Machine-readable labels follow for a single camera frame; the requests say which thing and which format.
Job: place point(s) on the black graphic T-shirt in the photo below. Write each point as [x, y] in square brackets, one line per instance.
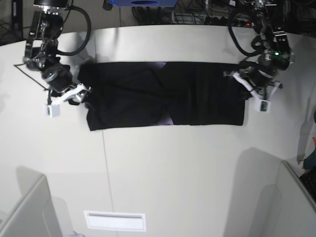
[138, 94]

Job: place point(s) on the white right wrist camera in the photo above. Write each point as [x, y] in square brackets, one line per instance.
[51, 111]

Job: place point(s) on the left grey partition panel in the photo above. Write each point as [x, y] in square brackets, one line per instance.
[34, 215]

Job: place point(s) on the teal and orange tool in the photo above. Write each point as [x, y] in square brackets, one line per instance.
[310, 162]

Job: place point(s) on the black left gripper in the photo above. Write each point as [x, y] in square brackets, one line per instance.
[258, 76]

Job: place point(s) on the black keyboard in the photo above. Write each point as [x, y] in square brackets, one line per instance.
[309, 181]

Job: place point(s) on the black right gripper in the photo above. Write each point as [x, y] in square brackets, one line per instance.
[59, 78]

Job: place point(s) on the grey partition panel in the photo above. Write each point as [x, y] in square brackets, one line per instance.
[34, 215]
[297, 216]

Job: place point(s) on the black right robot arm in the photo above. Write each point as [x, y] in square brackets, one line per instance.
[42, 54]

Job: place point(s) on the blue box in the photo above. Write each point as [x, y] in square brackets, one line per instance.
[135, 3]

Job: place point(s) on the right grey partition panel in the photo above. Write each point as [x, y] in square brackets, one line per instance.
[297, 216]

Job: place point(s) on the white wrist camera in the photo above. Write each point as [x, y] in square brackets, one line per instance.
[262, 105]
[51, 111]

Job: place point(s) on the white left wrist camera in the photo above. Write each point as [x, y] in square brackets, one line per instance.
[262, 105]

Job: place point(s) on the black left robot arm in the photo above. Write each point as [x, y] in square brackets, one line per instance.
[272, 53]

